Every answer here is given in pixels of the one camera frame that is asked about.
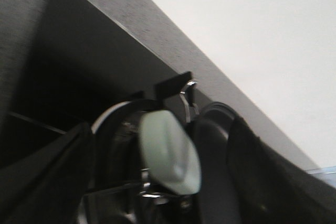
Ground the light blue plate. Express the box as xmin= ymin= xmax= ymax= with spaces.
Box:
xmin=306 ymin=166 xmax=336 ymax=174

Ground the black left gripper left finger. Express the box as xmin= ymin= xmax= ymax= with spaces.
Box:
xmin=1 ymin=123 xmax=95 ymax=223

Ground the left black pan support grate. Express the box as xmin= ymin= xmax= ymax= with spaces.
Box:
xmin=90 ymin=71 xmax=195 ymax=141

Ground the black glass gas cooktop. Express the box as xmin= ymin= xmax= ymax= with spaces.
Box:
xmin=0 ymin=0 xmax=237 ymax=224

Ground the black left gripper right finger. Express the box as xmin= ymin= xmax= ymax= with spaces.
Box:
xmin=227 ymin=117 xmax=335 ymax=223

